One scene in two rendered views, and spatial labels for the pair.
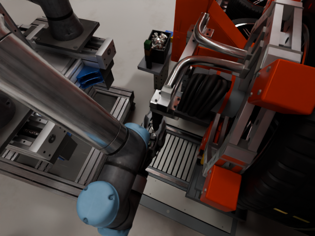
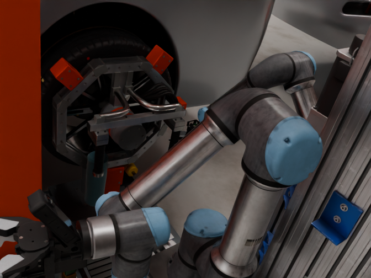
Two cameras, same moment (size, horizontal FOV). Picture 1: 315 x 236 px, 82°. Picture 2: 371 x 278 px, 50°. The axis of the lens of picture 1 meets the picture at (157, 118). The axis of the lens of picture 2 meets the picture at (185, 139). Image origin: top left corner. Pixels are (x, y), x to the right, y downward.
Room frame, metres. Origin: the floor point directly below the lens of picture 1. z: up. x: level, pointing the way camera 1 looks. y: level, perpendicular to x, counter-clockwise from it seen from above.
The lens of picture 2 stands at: (1.55, 0.70, 1.79)
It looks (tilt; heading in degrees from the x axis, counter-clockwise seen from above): 33 degrees down; 207
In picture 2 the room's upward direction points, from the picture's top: 13 degrees clockwise
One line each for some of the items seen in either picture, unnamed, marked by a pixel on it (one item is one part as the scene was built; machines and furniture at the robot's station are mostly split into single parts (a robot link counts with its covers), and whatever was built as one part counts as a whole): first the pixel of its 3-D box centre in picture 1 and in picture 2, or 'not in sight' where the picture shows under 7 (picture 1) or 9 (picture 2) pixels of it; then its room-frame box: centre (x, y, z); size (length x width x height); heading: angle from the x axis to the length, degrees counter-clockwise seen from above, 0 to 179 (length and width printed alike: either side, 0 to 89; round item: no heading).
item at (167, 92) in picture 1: (210, 69); (153, 91); (0.33, -0.13, 1.03); 0.19 x 0.18 x 0.11; 67
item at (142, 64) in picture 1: (160, 51); not in sight; (1.11, -0.02, 0.44); 0.43 x 0.17 x 0.03; 157
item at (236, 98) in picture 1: (218, 92); (122, 124); (0.40, -0.22, 0.85); 0.21 x 0.14 x 0.14; 67
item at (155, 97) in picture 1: (167, 104); (174, 120); (0.30, -0.03, 0.93); 0.09 x 0.05 x 0.05; 67
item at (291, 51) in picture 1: (238, 98); (115, 116); (0.37, -0.28, 0.85); 0.54 x 0.07 x 0.54; 157
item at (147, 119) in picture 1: (146, 120); not in sight; (0.28, 0.04, 0.85); 0.09 x 0.03 x 0.06; 171
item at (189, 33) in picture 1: (199, 35); (97, 133); (0.61, -0.16, 0.93); 0.09 x 0.05 x 0.05; 67
